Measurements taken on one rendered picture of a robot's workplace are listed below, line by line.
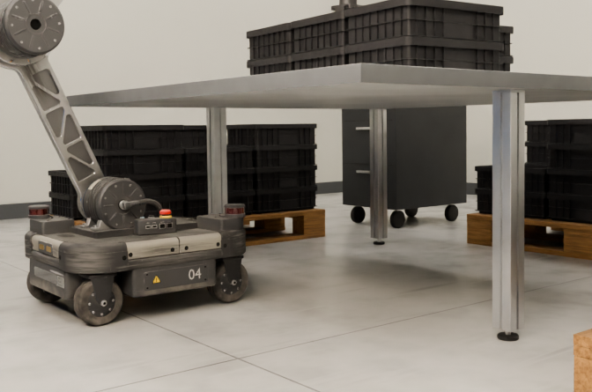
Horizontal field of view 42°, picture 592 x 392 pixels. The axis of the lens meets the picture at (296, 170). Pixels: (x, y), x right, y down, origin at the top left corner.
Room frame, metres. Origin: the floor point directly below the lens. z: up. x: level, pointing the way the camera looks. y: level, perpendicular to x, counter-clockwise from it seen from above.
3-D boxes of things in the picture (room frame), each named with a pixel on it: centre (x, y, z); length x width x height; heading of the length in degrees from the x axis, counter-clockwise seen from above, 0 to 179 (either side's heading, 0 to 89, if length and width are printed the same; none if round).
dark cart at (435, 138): (4.58, -0.64, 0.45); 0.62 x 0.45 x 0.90; 128
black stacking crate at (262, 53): (2.87, -0.06, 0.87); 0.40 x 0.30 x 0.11; 124
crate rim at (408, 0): (2.37, -0.40, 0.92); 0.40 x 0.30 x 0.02; 124
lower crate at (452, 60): (2.37, -0.40, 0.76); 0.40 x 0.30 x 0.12; 124
